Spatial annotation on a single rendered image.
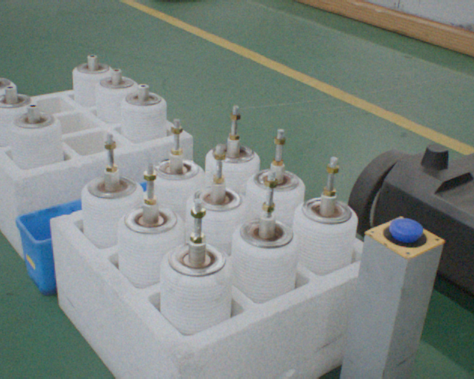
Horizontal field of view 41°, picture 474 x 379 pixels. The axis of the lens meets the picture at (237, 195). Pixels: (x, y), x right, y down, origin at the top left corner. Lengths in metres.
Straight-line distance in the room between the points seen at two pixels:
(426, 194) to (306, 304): 0.40
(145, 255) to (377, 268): 0.32
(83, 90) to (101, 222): 0.60
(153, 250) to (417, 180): 0.56
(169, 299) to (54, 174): 0.48
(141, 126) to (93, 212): 0.39
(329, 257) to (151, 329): 0.29
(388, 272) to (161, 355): 0.30
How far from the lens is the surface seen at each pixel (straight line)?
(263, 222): 0.88
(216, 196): 0.96
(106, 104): 1.44
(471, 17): 3.01
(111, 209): 0.98
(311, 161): 1.72
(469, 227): 1.17
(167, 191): 1.03
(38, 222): 1.24
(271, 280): 0.89
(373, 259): 0.82
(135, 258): 0.91
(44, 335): 1.13
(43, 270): 1.17
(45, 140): 1.25
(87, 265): 0.98
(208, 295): 0.82
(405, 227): 0.81
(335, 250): 0.96
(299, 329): 0.93
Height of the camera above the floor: 0.73
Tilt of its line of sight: 29 degrees down
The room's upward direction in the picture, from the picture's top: 3 degrees clockwise
